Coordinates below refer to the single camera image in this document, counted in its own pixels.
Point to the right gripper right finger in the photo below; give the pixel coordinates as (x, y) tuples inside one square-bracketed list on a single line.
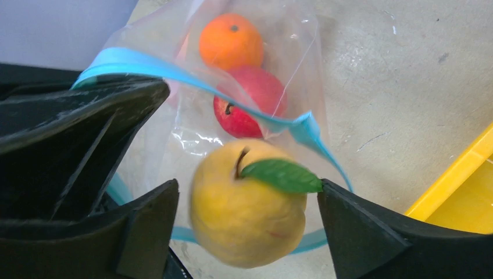
[(367, 240)]

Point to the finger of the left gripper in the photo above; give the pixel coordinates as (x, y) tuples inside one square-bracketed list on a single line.
[(60, 145)]

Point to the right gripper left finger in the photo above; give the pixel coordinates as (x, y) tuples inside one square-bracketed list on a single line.
[(129, 241)]

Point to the yellow peach with leaf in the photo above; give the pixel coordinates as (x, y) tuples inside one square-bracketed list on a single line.
[(247, 203)]

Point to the clear zip top bag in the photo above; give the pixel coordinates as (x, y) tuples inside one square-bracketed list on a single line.
[(184, 129)]

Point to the red apple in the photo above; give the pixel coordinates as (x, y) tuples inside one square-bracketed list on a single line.
[(260, 88)]

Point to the orange fruit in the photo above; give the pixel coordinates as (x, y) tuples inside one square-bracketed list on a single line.
[(231, 40)]

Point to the yellow plastic tray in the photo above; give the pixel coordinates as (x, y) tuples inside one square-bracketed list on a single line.
[(461, 198)]

